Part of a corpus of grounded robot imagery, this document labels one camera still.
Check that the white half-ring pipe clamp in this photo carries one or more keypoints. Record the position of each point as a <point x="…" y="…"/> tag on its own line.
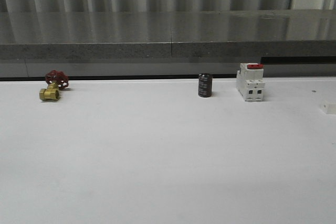
<point x="328" y="107"/>

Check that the black cylindrical capacitor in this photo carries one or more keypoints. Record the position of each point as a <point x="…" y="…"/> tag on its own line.
<point x="205" y="85"/>

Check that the grey stone counter ledge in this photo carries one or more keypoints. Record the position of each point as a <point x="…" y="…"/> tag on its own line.
<point x="225" y="36"/>

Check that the brass valve red handwheel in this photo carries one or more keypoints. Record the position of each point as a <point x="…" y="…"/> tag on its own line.
<point x="56" y="81"/>

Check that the white circuit breaker red switch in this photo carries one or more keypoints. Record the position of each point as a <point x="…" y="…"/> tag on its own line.
<point x="249" y="81"/>

